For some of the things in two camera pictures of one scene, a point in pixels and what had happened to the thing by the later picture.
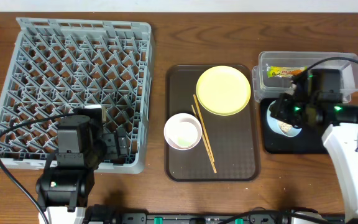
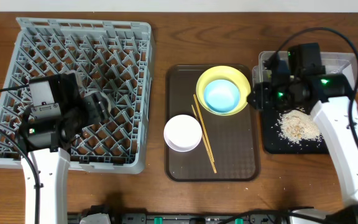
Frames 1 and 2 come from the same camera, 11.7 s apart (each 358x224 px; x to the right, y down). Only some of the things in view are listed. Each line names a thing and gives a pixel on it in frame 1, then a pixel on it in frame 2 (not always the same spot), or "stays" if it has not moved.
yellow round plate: [223, 90] stays
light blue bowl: [274, 126] → [222, 96]
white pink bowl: [183, 131] stays
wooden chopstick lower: [215, 170] stays
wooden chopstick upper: [203, 127] stays
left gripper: [117, 144] → [92, 107]
